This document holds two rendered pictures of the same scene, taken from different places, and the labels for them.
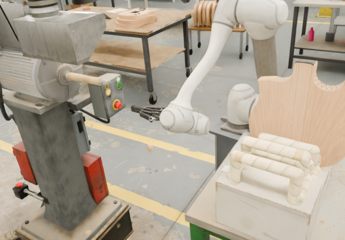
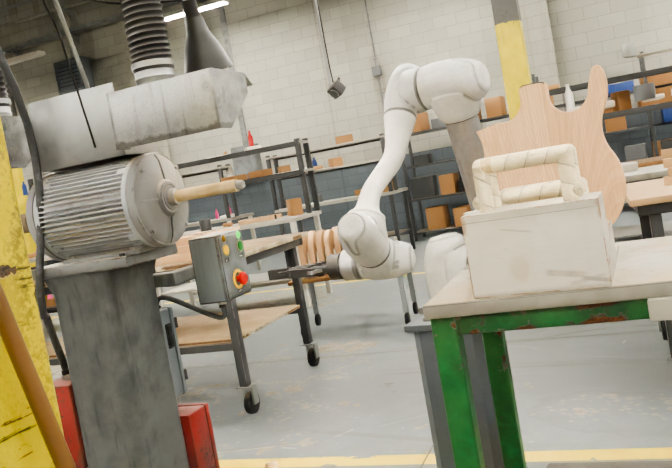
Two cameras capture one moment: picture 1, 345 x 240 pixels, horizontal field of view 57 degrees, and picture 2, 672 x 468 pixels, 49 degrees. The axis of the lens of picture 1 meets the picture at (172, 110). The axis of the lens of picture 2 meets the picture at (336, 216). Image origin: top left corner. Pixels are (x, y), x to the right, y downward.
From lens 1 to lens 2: 0.98 m
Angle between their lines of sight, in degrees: 28
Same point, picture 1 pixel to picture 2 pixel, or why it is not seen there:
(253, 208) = (524, 234)
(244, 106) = (457, 261)
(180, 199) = not seen: outside the picture
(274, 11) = (471, 70)
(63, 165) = (149, 398)
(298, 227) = (589, 230)
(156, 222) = not seen: outside the picture
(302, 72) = (532, 97)
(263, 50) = (467, 139)
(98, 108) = (209, 285)
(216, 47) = (398, 143)
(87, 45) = (229, 105)
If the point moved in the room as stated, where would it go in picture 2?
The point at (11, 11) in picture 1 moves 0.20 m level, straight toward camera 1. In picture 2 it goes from (89, 101) to (116, 85)
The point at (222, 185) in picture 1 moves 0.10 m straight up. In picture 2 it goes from (471, 218) to (463, 170)
